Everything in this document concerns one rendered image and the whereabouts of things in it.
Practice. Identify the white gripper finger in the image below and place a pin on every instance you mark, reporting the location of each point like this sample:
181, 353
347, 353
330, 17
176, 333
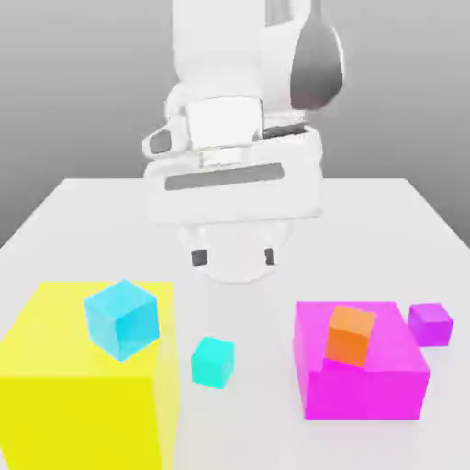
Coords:
270, 257
199, 258

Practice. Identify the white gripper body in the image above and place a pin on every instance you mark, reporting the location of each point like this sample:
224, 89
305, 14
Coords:
235, 202

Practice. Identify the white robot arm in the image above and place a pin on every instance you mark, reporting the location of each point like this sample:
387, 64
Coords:
227, 55

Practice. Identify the small light blue cube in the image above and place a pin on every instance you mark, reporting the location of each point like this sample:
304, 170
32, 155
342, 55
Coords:
123, 319

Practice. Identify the small turquoise cube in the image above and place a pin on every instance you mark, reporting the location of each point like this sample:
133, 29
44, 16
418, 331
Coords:
213, 363

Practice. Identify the small orange cube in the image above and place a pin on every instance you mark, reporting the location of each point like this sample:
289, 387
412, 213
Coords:
349, 337

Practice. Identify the small purple cube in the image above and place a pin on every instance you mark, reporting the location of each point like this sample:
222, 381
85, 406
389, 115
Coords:
430, 325

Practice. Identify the large magenta box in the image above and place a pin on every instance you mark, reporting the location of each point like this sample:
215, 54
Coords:
367, 393

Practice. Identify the large yellow box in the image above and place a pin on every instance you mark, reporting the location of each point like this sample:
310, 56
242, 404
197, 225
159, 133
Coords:
73, 411

